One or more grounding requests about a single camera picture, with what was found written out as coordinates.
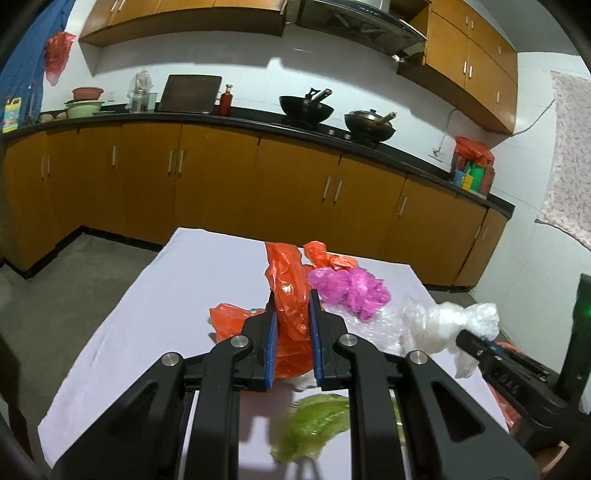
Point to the tall brown wall cabinet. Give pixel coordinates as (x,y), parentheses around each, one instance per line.
(475,60)

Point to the dark cutting board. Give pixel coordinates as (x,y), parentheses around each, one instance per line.
(189,94)

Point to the orange plastic bag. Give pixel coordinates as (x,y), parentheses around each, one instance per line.
(288,295)
(228,321)

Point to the long brown wall cabinet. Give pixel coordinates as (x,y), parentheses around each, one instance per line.
(184,14)

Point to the red bottle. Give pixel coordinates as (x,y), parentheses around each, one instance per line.
(226,104)

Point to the orange bag over boxes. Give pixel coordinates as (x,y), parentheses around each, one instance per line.
(473,150)

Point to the black wok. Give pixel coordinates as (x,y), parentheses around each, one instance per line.
(304,110)

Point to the black kitchen countertop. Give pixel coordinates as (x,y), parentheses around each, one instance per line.
(415,166)

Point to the floral curtain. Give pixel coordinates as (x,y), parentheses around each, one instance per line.
(570,161)

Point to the green plastic bag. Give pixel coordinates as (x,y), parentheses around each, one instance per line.
(309,424)

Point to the small crumpled orange bag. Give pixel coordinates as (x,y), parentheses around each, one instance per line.
(330,256)

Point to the glass jar with plastic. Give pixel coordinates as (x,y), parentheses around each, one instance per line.
(138,94)

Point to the hanging blue cloth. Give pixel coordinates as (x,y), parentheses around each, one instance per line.
(23,60)

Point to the black gas cooktop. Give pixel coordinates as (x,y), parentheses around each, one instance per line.
(330,131)

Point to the green plastic basin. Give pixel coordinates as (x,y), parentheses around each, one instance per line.
(83,110)

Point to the hanging red plastic bag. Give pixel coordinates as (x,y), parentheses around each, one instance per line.
(59,53)

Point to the yellow detergent bottle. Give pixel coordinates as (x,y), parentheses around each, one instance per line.
(11,115)

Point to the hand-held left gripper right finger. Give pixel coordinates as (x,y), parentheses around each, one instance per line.
(315,350)

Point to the red plastic basin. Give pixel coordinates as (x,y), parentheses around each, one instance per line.
(87,93)

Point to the lidded dark pan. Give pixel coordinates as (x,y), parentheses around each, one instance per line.
(367,125)

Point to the pink plastic bag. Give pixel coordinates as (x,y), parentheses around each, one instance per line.
(341,284)

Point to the colourful boxes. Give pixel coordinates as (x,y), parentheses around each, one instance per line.
(475,177)

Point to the clear bubble wrap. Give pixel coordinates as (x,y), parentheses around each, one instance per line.
(369,330)

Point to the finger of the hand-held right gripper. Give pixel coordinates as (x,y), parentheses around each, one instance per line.
(480,351)

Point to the brown lower kitchen cabinets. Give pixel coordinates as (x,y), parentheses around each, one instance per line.
(207,184)

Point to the wall socket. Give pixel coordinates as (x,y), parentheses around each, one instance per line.
(437,153)

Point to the range hood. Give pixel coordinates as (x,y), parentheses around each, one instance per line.
(355,23)

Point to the white tablecloth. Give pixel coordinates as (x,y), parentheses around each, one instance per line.
(184,286)

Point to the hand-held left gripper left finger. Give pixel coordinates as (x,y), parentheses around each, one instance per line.
(272,350)

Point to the white translucent plastic bag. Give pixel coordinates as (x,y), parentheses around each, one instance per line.
(434,327)

